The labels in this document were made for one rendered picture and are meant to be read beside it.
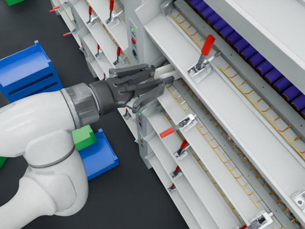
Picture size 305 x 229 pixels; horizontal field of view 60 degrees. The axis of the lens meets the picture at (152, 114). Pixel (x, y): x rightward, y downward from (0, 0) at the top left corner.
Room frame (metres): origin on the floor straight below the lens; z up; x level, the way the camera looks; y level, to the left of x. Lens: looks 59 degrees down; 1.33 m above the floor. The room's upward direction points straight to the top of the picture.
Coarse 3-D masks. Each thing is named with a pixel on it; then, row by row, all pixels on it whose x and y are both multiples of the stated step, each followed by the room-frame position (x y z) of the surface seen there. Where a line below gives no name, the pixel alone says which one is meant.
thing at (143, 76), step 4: (148, 68) 0.43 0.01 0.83; (152, 68) 0.43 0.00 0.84; (140, 72) 0.41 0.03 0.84; (144, 72) 0.41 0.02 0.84; (148, 72) 0.42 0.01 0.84; (128, 76) 0.39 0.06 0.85; (132, 76) 0.40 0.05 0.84; (136, 76) 0.40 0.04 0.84; (140, 76) 0.40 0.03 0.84; (144, 76) 0.41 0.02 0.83; (148, 76) 0.42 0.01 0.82; (152, 76) 0.42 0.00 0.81; (116, 80) 0.38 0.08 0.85; (120, 80) 0.38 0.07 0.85; (124, 80) 0.38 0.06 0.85; (128, 80) 0.38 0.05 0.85; (132, 80) 0.39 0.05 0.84; (136, 80) 0.39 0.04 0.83; (140, 80) 0.40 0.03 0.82; (144, 80) 0.41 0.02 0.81; (116, 84) 0.37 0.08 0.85; (120, 84) 0.37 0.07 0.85; (132, 84) 0.39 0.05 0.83; (136, 84) 0.39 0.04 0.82
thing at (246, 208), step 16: (160, 64) 0.49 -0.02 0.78; (160, 96) 0.42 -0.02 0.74; (176, 96) 0.41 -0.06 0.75; (192, 96) 0.40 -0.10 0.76; (176, 112) 0.36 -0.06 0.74; (192, 128) 0.31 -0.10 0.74; (192, 144) 0.27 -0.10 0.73; (208, 144) 0.27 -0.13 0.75; (208, 160) 0.23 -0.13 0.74; (224, 160) 0.23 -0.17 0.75; (224, 176) 0.19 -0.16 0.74; (224, 192) 0.16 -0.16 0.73; (240, 192) 0.15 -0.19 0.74; (240, 208) 0.12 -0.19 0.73; (256, 208) 0.12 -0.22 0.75; (272, 224) 0.09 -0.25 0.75
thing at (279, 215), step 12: (180, 84) 0.42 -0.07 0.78; (192, 108) 0.35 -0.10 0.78; (204, 120) 0.32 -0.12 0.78; (216, 132) 0.28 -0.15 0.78; (228, 144) 0.25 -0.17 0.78; (228, 156) 0.23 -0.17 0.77; (228, 168) 0.21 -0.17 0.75; (240, 168) 0.20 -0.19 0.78; (252, 180) 0.17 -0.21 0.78; (252, 192) 0.15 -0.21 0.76; (264, 192) 0.14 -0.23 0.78; (276, 204) 0.12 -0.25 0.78; (276, 216) 0.10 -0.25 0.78; (288, 228) 0.08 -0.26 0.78
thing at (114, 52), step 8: (72, 0) 1.07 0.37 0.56; (80, 0) 1.09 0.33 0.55; (80, 8) 1.04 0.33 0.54; (88, 8) 1.02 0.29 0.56; (80, 16) 1.00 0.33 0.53; (88, 16) 0.98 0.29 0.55; (96, 16) 0.95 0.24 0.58; (88, 24) 0.91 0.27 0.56; (96, 24) 0.93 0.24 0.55; (96, 32) 0.89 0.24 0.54; (104, 32) 0.87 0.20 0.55; (96, 40) 0.84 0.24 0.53; (104, 40) 0.83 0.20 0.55; (112, 40) 0.82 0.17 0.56; (104, 48) 0.79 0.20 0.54; (112, 48) 0.79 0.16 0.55; (120, 48) 0.70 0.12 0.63; (112, 56) 0.75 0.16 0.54; (120, 56) 0.74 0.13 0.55; (112, 64) 0.71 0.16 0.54; (120, 64) 0.69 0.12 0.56; (128, 64) 0.69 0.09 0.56
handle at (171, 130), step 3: (180, 123) 0.32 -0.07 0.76; (183, 123) 0.32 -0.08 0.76; (186, 123) 0.32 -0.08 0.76; (174, 126) 0.31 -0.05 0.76; (177, 126) 0.31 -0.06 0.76; (180, 126) 0.31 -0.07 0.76; (168, 129) 0.30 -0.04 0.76; (171, 129) 0.30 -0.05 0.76; (174, 129) 0.30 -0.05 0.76; (162, 132) 0.29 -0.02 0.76; (165, 132) 0.29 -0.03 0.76; (168, 132) 0.29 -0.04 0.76; (171, 132) 0.29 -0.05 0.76; (162, 135) 0.29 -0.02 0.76; (165, 135) 0.29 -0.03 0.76
